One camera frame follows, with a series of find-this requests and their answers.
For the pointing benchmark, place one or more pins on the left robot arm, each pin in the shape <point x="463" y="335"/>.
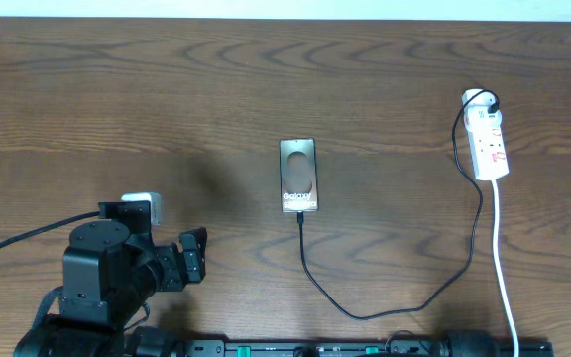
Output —
<point x="110" y="270"/>

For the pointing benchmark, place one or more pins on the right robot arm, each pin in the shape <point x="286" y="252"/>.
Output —
<point x="470" y="343"/>

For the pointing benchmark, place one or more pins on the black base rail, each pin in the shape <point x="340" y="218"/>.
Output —
<point x="315" y="348"/>

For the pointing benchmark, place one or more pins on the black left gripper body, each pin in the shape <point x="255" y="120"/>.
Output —
<point x="171" y="271"/>

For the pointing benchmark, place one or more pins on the Galaxy S25 Ultra smartphone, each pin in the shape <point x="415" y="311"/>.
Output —
<point x="298" y="174"/>

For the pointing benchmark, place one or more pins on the white power strip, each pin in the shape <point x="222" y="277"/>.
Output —
<point x="482" y="120"/>

